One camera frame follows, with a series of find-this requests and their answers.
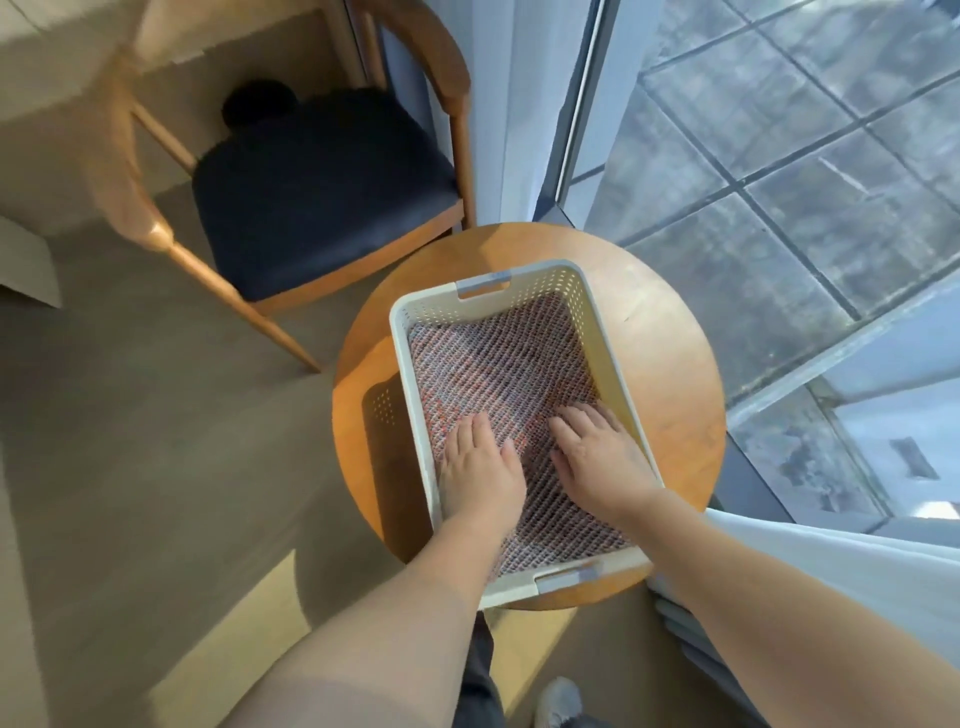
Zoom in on person's right hand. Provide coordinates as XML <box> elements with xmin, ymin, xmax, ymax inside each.
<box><xmin>548</xmin><ymin>402</ymin><xmax>666</xmax><ymax>528</ymax></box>

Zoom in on person's left hand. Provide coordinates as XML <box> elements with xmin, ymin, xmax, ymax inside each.
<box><xmin>437</xmin><ymin>414</ymin><xmax>528</xmax><ymax>528</ymax></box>

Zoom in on red white woven cloth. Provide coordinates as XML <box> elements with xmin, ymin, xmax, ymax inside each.
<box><xmin>407</xmin><ymin>291</ymin><xmax>636</xmax><ymax>579</ymax></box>

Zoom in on person's left forearm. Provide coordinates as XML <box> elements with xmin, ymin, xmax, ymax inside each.
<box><xmin>222</xmin><ymin>516</ymin><xmax>520</xmax><ymax>728</ymax></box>

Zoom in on person's right forearm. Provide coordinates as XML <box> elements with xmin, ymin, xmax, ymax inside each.
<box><xmin>600</xmin><ymin>486</ymin><xmax>960</xmax><ymax>728</ymax></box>

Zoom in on white perforated plastic basket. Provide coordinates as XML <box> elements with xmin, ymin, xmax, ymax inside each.
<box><xmin>388</xmin><ymin>259</ymin><xmax>667</xmax><ymax>610</ymax></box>

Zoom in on round wooden side table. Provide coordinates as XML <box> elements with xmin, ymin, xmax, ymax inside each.
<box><xmin>331</xmin><ymin>222</ymin><xmax>729</xmax><ymax>613</ymax></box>

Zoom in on dark trousers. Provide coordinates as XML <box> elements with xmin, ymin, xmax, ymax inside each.
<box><xmin>453</xmin><ymin>610</ymin><xmax>508</xmax><ymax>728</ymax></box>

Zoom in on grey sneaker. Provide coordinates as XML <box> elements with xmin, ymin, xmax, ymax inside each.
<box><xmin>533</xmin><ymin>676</ymin><xmax>585</xmax><ymax>728</ymax></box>

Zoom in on white curtain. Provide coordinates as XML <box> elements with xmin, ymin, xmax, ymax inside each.
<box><xmin>648</xmin><ymin>508</ymin><xmax>960</xmax><ymax>728</ymax></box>

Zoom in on wooden chair with dark cushion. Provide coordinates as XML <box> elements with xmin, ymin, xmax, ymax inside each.
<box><xmin>81</xmin><ymin>0</ymin><xmax>478</xmax><ymax>375</ymax></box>

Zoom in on grey window frame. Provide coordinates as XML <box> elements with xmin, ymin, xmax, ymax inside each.
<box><xmin>553</xmin><ymin>0</ymin><xmax>661</xmax><ymax>228</ymax></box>

